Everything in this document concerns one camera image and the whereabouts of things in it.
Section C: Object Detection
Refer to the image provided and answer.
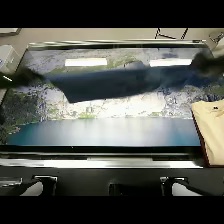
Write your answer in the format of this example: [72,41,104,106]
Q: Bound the dark blue garment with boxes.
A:
[42,61,209,104]

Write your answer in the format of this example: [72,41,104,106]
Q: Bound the cream garment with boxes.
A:
[191,99,224,166]

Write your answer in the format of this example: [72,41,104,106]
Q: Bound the silver frame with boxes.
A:
[0,151,224,197]

